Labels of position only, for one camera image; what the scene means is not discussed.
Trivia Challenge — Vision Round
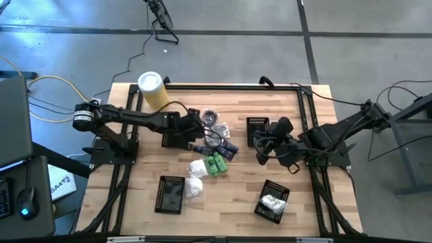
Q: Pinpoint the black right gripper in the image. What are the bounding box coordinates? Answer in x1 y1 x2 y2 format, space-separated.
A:
252 130 303 168

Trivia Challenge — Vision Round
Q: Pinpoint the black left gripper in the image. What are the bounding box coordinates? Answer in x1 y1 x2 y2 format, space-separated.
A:
168 107 206 151

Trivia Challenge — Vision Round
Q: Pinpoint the green toiletry bottle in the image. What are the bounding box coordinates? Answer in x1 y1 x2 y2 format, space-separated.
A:
205 155 219 178
213 152 229 173

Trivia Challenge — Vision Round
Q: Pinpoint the white cotton swabs bag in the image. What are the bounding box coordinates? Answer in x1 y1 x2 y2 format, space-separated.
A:
184 175 205 203
187 159 209 179
259 194 287 215

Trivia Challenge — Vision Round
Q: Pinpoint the black slotted plastic basket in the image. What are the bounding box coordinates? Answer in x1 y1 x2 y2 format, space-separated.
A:
253 179 291 225
161 133 190 149
246 117 271 148
154 175 186 215

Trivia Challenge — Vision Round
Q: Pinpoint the yellow canister with white lid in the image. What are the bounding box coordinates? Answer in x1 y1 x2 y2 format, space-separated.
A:
137 71 171 111

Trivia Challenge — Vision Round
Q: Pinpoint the black floor fan stand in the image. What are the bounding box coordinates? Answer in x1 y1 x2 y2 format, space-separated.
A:
143 0 180 45

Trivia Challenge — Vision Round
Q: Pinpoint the white paper booklet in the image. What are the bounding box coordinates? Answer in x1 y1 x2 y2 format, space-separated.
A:
47 163 78 203

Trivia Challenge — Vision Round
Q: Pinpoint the dark grey desk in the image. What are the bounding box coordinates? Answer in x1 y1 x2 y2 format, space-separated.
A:
0 155 57 239

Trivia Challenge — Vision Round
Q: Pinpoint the grey laptop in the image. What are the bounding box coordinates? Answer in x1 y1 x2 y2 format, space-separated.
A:
0 74 34 169

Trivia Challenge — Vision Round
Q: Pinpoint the black computer mouse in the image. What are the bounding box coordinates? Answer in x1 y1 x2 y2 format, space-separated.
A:
16 187 40 221

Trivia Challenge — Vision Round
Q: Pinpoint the black keyboard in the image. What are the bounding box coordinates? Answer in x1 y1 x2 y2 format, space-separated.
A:
0 178 15 220

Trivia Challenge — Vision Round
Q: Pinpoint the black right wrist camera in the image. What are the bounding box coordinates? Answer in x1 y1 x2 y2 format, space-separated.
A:
269 116 295 136

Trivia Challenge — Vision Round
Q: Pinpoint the black floor cable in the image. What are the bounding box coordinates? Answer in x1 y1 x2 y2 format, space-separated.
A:
92 3 151 99

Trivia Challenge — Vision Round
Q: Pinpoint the silver metal bracket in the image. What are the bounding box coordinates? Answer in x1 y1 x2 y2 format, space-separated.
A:
107 236 146 243
296 237 334 243

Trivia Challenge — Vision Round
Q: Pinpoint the grey side table frame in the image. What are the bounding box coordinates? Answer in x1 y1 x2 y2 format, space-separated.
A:
373 92 432 197

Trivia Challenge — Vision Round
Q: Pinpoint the yellow floor cable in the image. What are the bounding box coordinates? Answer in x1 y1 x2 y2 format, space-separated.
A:
0 55 90 124

